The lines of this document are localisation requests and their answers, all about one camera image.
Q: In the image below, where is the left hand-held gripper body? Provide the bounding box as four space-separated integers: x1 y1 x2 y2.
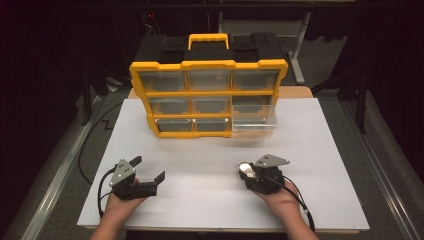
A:
109 158 158 201

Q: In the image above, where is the clear plastic drawer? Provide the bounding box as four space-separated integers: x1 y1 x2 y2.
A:
231 103 278 132

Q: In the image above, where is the aluminium floor rail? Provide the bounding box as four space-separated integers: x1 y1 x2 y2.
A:
339 99 424 240
19 95 105 240

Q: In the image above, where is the yellow and black drawer organizer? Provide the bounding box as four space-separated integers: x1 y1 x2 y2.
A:
129 32 289 140

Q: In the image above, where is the person's left hand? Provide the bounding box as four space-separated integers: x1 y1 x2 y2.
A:
104 178 149 221

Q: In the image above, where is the person's right hand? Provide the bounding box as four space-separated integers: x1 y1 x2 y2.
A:
254 181 306 222

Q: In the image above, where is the grey metal stand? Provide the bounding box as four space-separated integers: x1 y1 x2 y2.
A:
218 11 313 86

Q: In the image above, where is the black floor cable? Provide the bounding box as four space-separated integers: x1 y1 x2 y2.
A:
77 100 125 186

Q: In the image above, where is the set of clear organizer drawers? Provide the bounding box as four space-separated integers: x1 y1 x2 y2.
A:
139 69 280 133

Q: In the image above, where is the yellow carry handle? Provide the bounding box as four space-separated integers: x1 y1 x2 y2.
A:
187 32 230 51

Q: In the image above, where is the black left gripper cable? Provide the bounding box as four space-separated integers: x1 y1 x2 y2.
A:
97 167 118 220

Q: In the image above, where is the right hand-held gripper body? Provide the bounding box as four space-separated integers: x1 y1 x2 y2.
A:
239 153 290 196

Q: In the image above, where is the black tripod stand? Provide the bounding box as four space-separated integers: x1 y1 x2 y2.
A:
81 63 133 127
311 63 370 135

